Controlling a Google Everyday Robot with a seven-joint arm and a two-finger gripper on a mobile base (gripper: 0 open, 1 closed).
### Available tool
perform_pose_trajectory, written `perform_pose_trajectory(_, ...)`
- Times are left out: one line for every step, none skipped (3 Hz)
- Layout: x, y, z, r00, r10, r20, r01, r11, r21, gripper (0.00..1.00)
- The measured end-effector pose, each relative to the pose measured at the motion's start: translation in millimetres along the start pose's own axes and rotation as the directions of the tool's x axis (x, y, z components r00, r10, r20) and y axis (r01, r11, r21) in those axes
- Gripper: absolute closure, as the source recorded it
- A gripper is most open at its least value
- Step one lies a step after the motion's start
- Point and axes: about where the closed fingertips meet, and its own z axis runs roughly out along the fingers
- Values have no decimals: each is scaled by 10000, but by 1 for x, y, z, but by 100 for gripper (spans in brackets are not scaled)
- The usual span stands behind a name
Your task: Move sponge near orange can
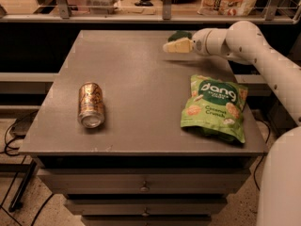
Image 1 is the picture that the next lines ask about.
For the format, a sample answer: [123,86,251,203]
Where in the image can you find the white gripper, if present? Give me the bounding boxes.
[163,28,212,57]

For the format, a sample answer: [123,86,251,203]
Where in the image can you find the green and yellow sponge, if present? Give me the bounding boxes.
[167,30,192,42]

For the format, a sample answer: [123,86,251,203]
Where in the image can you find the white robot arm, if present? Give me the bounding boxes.
[163,21,301,226]

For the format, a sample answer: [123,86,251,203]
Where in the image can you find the orange soda can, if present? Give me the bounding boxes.
[78,82,104,128]

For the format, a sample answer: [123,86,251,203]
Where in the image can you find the green Dang chips bag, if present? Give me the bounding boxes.
[181,74,248,144]

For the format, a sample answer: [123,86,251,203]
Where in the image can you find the top drawer metal knob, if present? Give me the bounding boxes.
[140,181,150,192]

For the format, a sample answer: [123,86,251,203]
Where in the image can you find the drawer metal knob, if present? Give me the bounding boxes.
[141,207,150,217]
[140,181,150,192]

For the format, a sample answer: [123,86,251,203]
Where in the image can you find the metal shelf rail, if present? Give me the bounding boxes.
[0,0,301,24]

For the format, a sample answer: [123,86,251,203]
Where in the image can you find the black cable right floor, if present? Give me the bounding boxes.
[252,120,272,193]

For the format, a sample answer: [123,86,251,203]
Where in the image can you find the black cables left floor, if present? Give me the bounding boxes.
[0,110,55,226]

